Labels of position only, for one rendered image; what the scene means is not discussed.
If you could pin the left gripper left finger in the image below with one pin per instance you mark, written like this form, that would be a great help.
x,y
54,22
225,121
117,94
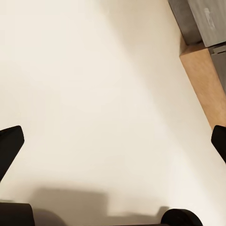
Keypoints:
x,y
11,141

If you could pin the dishwasher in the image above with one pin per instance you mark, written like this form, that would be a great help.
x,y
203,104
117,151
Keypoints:
x,y
201,20

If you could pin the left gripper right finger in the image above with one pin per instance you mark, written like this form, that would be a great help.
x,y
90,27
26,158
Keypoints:
x,y
218,139

